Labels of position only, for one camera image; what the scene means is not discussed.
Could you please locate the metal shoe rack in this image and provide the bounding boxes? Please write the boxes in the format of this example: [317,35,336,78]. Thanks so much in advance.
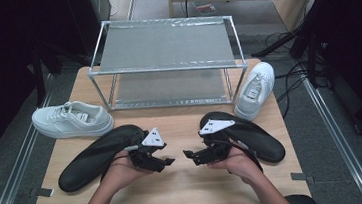
[82,7,253,119]

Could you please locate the white sneaker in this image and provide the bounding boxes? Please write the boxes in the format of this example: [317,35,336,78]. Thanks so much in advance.
[30,97,116,143]
[229,60,280,123]

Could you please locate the person's left hand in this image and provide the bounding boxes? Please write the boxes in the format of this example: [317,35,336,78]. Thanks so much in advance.
[97,147,157,195]

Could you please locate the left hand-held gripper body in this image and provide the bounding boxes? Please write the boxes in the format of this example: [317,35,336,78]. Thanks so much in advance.
[124,126,171,175]

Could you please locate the person's right hand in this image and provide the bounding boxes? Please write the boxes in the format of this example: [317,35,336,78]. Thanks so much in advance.
[206,143,265,190]

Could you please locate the metal floor rail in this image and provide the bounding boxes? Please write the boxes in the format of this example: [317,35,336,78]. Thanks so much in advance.
[0,73,67,204]
[300,73,362,204]

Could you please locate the coloured paper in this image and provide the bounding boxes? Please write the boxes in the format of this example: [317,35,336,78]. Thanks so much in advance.
[193,0,218,17]

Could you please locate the black tripod stand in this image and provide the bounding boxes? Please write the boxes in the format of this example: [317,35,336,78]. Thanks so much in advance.
[247,22,327,94]

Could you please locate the grey tape piece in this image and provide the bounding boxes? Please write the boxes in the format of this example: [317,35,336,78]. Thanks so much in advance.
[290,169,316,187]
[30,186,55,200]

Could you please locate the black metal stand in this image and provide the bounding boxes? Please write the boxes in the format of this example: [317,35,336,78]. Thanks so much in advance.
[29,36,98,109]

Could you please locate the black floor cables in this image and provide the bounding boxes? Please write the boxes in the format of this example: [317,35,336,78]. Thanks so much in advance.
[264,29,316,121]

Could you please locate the black shoe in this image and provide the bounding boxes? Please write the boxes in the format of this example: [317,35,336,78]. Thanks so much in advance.
[52,121,155,194]
[197,104,288,171]

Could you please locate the person's right leg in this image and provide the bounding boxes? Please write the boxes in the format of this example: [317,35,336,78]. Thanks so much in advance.
[283,191,319,204]

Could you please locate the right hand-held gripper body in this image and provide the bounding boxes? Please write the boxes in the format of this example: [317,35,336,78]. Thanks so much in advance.
[197,116,240,165]

